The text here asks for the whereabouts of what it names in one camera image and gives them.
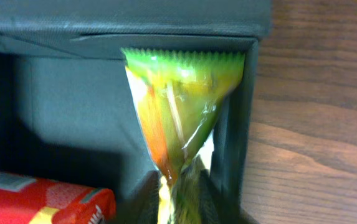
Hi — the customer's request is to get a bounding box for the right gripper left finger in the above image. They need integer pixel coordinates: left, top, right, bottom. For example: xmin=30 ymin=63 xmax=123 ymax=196
xmin=111 ymin=170 xmax=159 ymax=224

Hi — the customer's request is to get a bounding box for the red Pringles can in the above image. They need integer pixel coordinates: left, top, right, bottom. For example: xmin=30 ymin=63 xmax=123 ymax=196
xmin=0 ymin=171 xmax=116 ymax=224

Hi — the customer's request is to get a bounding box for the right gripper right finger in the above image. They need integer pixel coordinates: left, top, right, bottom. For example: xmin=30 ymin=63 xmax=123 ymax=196
xmin=198 ymin=170 xmax=259 ymax=224

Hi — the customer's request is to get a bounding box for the green snack packet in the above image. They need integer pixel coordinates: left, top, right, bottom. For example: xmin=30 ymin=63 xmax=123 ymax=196
xmin=122 ymin=48 xmax=245 ymax=223

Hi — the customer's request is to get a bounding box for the dark green open gift box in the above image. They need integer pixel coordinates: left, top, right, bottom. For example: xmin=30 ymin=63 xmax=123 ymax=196
xmin=0 ymin=0 xmax=272 ymax=224

